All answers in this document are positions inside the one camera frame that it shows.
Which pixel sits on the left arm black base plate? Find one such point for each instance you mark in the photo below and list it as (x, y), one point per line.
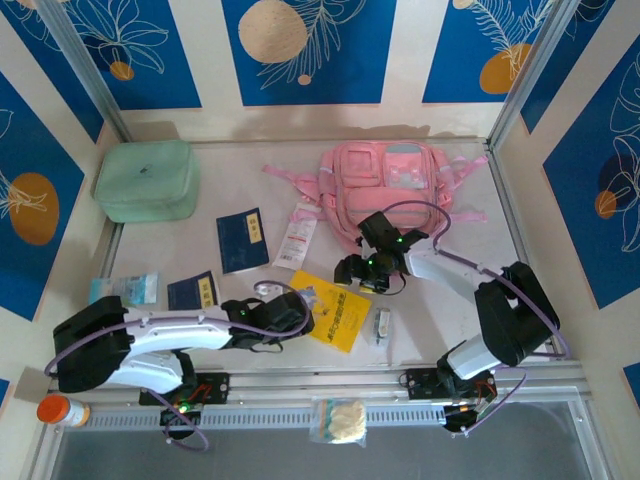
(215, 387)

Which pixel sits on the yellow picture book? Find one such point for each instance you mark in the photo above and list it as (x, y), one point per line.
(340, 315)

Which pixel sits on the white plastic stationery packet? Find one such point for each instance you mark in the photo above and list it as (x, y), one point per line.
(295, 240)

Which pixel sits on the navy book with yellow label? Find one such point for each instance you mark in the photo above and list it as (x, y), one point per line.
(240, 245)
(185, 295)

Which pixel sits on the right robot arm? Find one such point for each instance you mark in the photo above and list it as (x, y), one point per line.
(515, 320)

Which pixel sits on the clear bag with gloves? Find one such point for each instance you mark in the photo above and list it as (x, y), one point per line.
(345, 420)

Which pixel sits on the light blue tissue packet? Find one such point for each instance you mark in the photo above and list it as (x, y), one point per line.
(125, 289)

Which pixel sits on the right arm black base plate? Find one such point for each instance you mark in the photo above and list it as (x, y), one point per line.
(420, 382)

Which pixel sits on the orange lid bottle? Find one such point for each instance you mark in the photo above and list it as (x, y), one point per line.
(55, 410)

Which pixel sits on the black controller board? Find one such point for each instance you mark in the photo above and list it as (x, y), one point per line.
(172, 415)
(460, 417)

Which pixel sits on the mint green zip case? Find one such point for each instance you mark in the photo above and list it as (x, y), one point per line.
(145, 180)

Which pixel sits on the aluminium frame post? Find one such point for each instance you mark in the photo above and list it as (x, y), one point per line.
(530, 65)
(85, 65)

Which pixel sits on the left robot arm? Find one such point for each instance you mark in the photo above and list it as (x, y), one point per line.
(170, 330)

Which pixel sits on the pink backpack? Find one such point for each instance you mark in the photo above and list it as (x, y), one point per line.
(390, 175)

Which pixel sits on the aluminium table rail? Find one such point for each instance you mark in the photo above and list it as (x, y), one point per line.
(310, 382)

